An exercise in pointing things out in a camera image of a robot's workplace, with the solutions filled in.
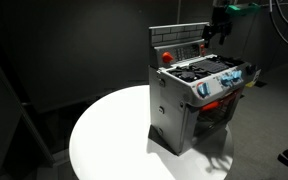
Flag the red oven door handle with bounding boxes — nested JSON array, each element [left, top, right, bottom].
[[199, 101, 220, 112]]

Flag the dark slanted frame beam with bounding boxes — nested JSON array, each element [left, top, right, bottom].
[[0, 39, 56, 168]]

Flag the large blue stove knob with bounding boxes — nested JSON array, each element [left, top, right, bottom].
[[196, 81, 212, 99]]

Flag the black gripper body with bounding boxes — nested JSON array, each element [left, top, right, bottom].
[[211, 5, 234, 36]]

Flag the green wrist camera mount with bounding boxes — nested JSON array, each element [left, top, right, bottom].
[[225, 2, 262, 16]]

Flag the thin vertical pole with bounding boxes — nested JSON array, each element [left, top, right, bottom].
[[176, 0, 182, 25]]

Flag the grey toy stove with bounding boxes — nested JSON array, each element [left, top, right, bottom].
[[148, 21, 262, 157]]

